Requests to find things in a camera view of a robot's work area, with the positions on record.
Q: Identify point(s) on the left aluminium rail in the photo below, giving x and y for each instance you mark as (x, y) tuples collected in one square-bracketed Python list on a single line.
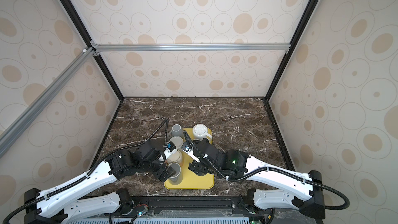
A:
[(17, 128)]

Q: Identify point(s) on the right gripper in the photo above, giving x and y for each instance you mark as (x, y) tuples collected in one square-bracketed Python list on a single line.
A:
[(194, 168)]

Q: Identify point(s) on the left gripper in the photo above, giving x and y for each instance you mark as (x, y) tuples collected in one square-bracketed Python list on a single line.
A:
[(161, 174)]

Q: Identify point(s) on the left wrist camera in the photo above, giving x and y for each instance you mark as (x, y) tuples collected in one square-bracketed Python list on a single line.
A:
[(169, 149)]

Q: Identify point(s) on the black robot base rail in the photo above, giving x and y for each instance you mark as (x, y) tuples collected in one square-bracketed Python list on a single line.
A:
[(202, 210)]

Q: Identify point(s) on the black mug white rim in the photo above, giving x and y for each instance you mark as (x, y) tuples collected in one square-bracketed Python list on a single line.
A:
[(194, 144)]

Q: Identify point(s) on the white ribbed mug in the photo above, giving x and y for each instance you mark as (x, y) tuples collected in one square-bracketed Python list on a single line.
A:
[(201, 132)]

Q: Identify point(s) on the white mug upside down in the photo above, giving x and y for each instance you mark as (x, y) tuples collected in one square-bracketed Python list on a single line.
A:
[(177, 141)]

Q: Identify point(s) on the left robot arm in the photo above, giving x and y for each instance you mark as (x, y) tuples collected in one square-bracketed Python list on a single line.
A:
[(66, 202)]

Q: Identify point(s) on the large grey mug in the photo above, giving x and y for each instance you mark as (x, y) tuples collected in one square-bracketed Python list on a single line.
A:
[(176, 177)]

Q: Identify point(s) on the back aluminium rail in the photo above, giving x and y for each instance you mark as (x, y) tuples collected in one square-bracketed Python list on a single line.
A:
[(190, 47)]

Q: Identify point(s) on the green lit circuit board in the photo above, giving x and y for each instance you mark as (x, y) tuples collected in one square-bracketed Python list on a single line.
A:
[(140, 210)]

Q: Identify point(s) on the small grey mug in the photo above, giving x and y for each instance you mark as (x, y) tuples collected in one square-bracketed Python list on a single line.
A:
[(176, 130)]

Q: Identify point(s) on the peach and cream mug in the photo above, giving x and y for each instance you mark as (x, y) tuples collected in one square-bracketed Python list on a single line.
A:
[(176, 157)]

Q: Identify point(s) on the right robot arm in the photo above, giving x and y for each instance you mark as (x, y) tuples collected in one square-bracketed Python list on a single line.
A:
[(300, 191)]

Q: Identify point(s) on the aluminium rail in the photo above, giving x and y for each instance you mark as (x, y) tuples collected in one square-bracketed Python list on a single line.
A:
[(17, 128), (190, 47)]

